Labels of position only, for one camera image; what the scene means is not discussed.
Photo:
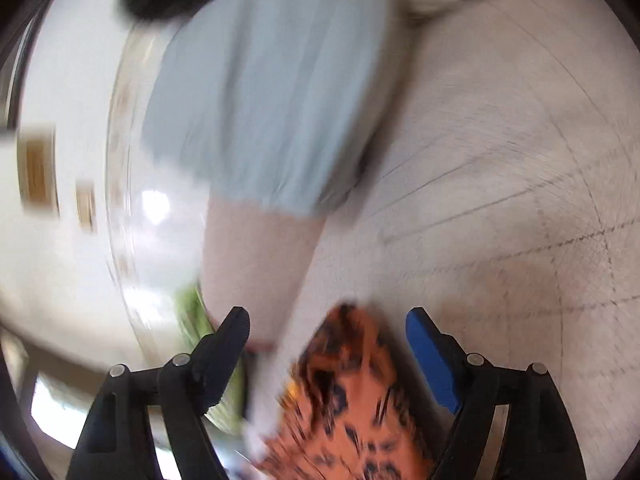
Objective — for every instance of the pink maroon bolster pillow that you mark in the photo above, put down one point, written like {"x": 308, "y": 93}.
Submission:
{"x": 257, "y": 260}

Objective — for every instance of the wooden door with stained glass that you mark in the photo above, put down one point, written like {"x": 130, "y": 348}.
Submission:
{"x": 53, "y": 395}

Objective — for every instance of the light blue pillow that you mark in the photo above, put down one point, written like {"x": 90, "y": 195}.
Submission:
{"x": 273, "y": 102}

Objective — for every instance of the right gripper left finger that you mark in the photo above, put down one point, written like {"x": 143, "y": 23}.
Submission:
{"x": 116, "y": 441}

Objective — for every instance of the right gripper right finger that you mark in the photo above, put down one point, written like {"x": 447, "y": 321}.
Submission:
{"x": 539, "y": 441}

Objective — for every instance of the green white patterned pillow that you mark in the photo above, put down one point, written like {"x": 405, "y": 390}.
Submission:
{"x": 220, "y": 394}

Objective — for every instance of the small framed calligraphy plaque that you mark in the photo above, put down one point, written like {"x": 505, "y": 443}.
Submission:
{"x": 36, "y": 173}

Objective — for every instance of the orange black floral blouse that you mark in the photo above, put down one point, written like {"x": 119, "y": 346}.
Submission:
{"x": 345, "y": 414}

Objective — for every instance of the beige wall switch plate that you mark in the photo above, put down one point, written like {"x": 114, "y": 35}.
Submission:
{"x": 86, "y": 205}

